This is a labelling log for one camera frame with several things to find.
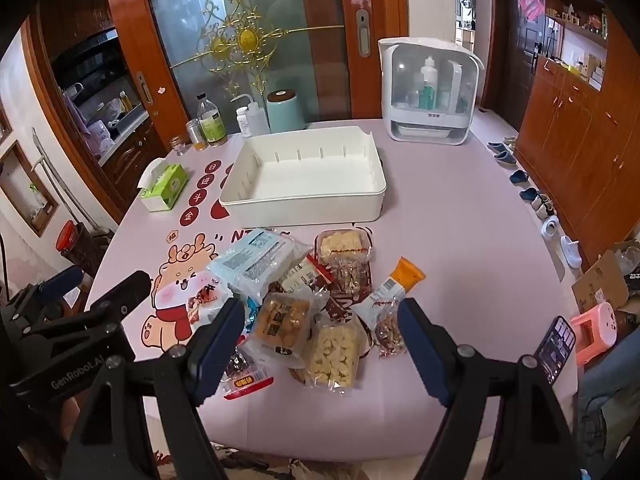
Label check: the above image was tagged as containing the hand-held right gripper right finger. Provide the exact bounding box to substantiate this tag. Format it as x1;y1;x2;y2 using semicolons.
397;297;583;480

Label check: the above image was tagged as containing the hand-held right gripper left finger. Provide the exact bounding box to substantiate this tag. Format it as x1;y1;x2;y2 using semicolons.
60;297;247;480

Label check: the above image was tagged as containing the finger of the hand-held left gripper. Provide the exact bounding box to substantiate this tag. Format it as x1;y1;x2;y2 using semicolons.
5;266;85;321
30;270;152;356

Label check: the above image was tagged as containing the red and white snack packet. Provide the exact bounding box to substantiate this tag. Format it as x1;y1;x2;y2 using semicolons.
222;342;275;401

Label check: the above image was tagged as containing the small blue foil snack packet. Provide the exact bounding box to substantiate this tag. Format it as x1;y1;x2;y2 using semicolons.
242;300;263;333

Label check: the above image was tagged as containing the brown and white snack packet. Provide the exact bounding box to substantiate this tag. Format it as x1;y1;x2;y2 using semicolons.
187;280;236;333

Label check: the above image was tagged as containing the golden round cake packet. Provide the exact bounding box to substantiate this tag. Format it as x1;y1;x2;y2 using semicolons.
247;290;326;361

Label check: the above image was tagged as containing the orange and white snack packet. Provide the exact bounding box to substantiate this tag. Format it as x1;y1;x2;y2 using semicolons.
357;256;426;359

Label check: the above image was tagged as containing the pale yellow cracker packet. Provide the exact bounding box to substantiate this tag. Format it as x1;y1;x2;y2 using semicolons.
295;317;366;391

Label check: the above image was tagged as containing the dark brown chocolate snack packet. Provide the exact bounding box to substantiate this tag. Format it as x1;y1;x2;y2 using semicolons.
322;290;371;323

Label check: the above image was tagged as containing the clear packet of brown candies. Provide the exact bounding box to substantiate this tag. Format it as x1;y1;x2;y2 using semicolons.
327;257;373;301

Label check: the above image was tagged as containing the pale puffed rice snack packet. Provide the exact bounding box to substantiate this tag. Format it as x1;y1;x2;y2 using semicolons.
314;228;373;266

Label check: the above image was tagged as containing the white plastic storage tray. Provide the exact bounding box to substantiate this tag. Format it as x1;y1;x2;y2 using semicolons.
218;126;388;228

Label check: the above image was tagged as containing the red plastic container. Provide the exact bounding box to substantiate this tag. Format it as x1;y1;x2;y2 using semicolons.
55;220;83;253

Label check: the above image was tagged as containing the pink printed tablecloth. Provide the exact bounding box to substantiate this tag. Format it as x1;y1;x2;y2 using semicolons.
85;120;581;448

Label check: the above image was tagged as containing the green tissue box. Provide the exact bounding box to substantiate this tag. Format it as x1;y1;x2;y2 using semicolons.
137;157;189;212

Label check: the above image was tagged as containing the smartphone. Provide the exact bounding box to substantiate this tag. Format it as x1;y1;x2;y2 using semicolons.
534;316;577;386

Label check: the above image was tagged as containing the small glass jar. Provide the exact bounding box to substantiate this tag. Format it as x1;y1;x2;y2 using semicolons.
186;119;208;152

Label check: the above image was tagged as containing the pink plastic stool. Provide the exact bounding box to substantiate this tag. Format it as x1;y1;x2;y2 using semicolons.
570;302;615;366

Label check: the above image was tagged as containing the glass bottle with green label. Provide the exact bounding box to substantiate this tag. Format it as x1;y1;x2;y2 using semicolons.
196;92;229;147

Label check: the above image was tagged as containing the person's leg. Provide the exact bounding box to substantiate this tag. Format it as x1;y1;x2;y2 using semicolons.
575;330;640;480

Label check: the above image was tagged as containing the cardboard box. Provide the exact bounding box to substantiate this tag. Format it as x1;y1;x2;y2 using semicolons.
571;240;640;313

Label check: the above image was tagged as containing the row of shoes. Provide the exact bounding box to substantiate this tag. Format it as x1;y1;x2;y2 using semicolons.
487;135;586;271

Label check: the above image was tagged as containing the white squeeze bottle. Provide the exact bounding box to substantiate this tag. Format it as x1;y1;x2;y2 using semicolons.
229;93;271;137

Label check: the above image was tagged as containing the white countertop storage cabinet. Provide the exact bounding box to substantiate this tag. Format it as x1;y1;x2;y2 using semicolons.
377;37;485;143

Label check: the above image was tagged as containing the teal canister with brown lid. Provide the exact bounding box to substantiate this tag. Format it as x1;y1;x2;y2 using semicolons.
266;89;307;133

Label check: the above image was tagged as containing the glass sliding door gold ornament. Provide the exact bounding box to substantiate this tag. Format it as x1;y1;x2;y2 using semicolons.
102;0;408;161

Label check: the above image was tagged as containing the dark entry door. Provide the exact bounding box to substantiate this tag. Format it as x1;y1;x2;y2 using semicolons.
492;0;546;131

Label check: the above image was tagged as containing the silver door handle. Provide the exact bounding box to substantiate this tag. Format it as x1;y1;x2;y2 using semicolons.
136;71;153;116
355;8;372;57

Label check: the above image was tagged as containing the wooden wall cabinet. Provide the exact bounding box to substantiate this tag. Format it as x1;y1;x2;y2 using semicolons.
515;0;640;266

